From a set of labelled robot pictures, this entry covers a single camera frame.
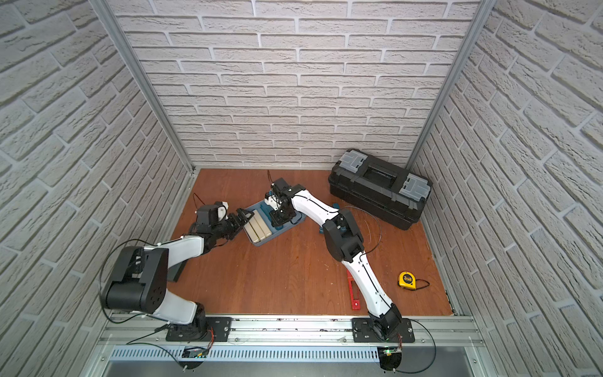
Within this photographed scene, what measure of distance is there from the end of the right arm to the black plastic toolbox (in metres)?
0.26

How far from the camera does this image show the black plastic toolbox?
891 mm

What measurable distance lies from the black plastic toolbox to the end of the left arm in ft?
1.44

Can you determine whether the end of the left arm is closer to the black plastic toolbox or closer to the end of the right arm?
the end of the right arm

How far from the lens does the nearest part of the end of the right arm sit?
760 mm

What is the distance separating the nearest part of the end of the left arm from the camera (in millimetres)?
737
